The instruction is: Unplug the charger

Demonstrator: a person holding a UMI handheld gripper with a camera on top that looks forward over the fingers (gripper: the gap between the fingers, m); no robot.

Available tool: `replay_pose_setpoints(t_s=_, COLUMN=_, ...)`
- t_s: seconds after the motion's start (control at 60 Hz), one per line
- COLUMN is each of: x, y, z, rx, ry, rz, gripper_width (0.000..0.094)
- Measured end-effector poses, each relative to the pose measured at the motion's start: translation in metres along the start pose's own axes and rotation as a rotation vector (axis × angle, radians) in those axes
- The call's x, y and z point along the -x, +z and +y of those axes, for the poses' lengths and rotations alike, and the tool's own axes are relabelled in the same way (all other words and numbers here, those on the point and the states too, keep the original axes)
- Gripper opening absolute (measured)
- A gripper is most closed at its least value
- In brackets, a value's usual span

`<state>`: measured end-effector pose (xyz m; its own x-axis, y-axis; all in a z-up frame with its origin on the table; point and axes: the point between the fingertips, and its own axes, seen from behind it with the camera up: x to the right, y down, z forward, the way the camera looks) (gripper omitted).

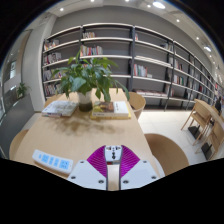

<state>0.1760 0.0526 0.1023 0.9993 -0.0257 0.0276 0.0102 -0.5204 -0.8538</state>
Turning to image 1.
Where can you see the yellow-edged book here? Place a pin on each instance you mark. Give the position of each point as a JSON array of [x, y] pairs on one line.
[[111, 109]]

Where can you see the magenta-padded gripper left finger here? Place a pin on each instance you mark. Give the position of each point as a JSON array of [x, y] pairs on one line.
[[87, 175]]

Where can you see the round-backed wooden chair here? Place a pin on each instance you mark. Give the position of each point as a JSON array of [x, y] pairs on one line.
[[51, 100], [166, 153], [16, 143], [138, 103]]

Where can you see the grey bookshelf unit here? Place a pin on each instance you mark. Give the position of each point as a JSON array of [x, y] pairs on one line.
[[150, 46]]

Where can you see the green potted plant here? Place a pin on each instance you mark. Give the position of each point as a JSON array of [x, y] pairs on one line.
[[83, 78]]

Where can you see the person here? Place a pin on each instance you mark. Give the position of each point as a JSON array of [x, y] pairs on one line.
[[218, 106]]

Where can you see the white and blue book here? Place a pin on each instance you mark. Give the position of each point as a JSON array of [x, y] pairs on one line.
[[60, 108]]

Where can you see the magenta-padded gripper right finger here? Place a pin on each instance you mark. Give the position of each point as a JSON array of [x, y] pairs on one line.
[[138, 174]]

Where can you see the round ceiling lights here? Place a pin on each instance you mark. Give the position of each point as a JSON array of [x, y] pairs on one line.
[[158, 4]]

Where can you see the white power strip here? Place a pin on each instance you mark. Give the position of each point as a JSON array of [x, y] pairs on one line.
[[53, 161]]

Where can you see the small background potted plant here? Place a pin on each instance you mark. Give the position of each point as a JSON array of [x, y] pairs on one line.
[[22, 89]]

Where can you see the small white charger block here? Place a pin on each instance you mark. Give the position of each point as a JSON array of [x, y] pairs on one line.
[[113, 154]]

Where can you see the slatted light wooden chair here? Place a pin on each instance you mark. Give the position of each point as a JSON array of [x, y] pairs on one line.
[[215, 136], [199, 115]]

